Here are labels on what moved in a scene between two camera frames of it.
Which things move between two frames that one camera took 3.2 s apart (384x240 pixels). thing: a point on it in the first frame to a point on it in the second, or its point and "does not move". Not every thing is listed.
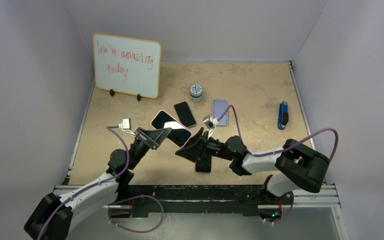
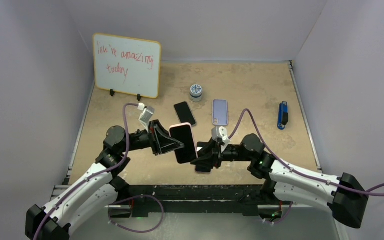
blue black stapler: x=282 y=115 does not move
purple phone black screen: x=203 y=164 does not move
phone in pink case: x=185 y=115 does not move
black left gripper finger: x=157 y=143 to x=170 y=148
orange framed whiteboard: x=127 y=66 does not move
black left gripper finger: x=154 y=137 to x=164 y=138
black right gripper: x=190 y=151 to x=216 y=158
